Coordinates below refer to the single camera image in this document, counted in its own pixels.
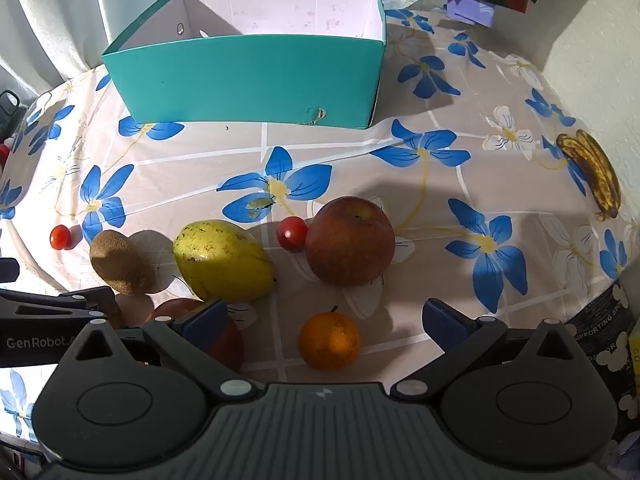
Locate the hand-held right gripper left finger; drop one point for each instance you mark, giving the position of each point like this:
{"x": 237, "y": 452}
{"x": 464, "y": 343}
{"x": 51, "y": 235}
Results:
{"x": 202, "y": 321}

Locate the small red apple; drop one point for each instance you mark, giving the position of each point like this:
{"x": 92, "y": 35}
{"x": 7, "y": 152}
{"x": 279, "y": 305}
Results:
{"x": 229, "y": 351}

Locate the large red apple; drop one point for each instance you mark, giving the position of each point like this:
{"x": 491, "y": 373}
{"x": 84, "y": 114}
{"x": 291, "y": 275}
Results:
{"x": 350, "y": 245}

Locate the yellow green mango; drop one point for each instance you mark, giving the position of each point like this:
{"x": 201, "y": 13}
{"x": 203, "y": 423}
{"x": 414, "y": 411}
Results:
{"x": 220, "y": 260}

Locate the black printed bag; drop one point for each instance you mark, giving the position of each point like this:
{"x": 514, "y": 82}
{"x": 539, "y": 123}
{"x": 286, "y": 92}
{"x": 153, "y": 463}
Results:
{"x": 605, "y": 330}

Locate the brown kiwi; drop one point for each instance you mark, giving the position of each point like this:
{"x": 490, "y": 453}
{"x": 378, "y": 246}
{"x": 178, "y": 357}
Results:
{"x": 120, "y": 262}

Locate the teal cardboard box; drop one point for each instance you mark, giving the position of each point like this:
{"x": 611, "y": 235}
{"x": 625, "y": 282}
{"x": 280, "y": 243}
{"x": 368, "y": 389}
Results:
{"x": 250, "y": 75}

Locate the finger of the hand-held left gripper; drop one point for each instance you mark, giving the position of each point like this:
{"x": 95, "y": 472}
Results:
{"x": 55, "y": 300}

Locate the orange tangerine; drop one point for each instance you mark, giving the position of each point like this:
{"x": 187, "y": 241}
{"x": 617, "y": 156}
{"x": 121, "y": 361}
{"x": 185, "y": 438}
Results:
{"x": 330, "y": 342}

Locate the blue floral tablecloth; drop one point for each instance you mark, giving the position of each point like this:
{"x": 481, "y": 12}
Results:
{"x": 350, "y": 160}

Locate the overripe banana bunch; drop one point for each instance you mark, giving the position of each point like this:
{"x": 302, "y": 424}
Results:
{"x": 597, "y": 175}

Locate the yellow packet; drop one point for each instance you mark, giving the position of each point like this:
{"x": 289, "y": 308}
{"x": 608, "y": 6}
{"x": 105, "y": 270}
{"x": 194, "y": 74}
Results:
{"x": 635, "y": 350}

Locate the purple small box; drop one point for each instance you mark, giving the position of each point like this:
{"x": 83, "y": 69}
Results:
{"x": 470, "y": 10}

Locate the red cherry tomato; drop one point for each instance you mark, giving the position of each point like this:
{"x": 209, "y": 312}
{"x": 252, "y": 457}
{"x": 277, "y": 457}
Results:
{"x": 59, "y": 237}
{"x": 292, "y": 234}

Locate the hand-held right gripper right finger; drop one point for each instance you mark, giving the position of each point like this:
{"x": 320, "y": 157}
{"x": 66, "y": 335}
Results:
{"x": 442, "y": 322}

